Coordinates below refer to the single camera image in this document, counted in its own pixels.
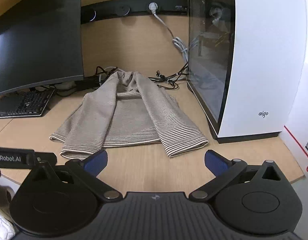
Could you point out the monitor screen at right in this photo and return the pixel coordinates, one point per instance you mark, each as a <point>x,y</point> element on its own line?
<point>264,55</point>

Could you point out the beige striped sweater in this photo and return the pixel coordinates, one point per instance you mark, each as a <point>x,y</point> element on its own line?
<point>134,115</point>

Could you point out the white power strip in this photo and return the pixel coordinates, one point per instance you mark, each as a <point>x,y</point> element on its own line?
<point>66,85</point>

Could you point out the black socket rail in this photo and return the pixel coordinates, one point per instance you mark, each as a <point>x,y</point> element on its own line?
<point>134,7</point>

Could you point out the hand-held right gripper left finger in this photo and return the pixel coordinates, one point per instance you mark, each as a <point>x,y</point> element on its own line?
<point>96,162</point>

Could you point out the white cardboard box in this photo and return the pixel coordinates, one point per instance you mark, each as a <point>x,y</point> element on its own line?
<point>296,150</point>

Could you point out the curved dark monitor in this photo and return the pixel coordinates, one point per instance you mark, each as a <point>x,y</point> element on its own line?
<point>31,42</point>

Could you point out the black keyboard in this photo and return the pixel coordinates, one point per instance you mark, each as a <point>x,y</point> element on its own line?
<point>21,103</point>

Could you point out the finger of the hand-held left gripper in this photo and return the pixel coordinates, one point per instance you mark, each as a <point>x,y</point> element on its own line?
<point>46,157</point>

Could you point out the black power adapter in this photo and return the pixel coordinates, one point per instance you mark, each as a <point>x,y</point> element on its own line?
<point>86,83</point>

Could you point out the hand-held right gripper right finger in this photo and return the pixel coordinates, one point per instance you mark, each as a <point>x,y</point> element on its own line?
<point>215,163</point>

